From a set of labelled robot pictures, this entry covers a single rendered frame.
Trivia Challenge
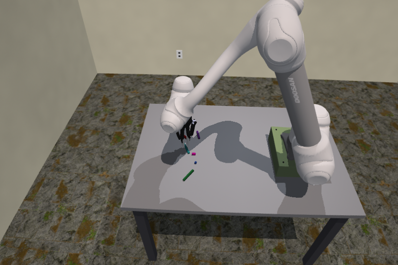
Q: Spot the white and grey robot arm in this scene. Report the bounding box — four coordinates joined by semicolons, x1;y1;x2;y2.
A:
160;0;335;185

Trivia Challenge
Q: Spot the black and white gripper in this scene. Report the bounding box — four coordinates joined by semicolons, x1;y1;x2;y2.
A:
176;117;197;148

